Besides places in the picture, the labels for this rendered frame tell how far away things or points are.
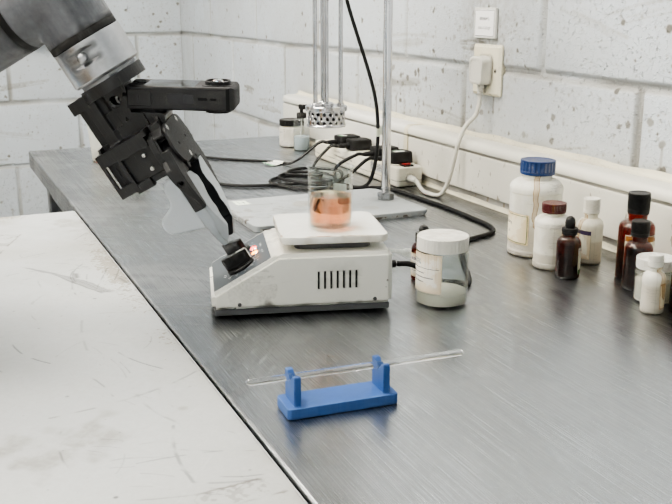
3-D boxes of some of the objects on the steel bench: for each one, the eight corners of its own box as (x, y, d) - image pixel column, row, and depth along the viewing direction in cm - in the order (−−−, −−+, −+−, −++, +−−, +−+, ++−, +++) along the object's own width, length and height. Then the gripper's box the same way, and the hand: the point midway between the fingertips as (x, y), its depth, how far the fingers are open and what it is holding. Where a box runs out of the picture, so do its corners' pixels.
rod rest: (288, 421, 76) (287, 381, 75) (276, 405, 79) (275, 366, 78) (398, 404, 80) (399, 365, 79) (383, 389, 83) (383, 351, 82)
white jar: (295, 148, 219) (295, 121, 217) (274, 146, 222) (274, 119, 220) (309, 145, 224) (309, 118, 222) (288, 143, 227) (288, 116, 225)
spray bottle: (312, 149, 217) (312, 103, 215) (305, 151, 214) (304, 105, 211) (298, 148, 219) (297, 103, 216) (290, 150, 216) (290, 104, 213)
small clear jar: (660, 309, 104) (665, 264, 103) (624, 299, 107) (628, 256, 106) (681, 300, 107) (686, 257, 106) (645, 291, 110) (649, 249, 109)
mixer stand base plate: (255, 233, 138) (255, 226, 138) (216, 206, 156) (216, 200, 156) (429, 214, 150) (429, 208, 150) (375, 192, 168) (375, 186, 168)
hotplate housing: (212, 320, 101) (209, 249, 98) (210, 285, 113) (207, 221, 111) (411, 310, 104) (413, 241, 102) (387, 277, 116) (388, 215, 114)
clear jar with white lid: (444, 290, 111) (446, 226, 109) (478, 304, 106) (480, 236, 104) (404, 299, 108) (405, 232, 105) (437, 313, 103) (439, 243, 101)
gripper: (86, 89, 102) (191, 247, 108) (53, 111, 92) (170, 283, 99) (150, 50, 100) (253, 214, 106) (123, 69, 90) (238, 247, 97)
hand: (228, 225), depth 101 cm, fingers closed
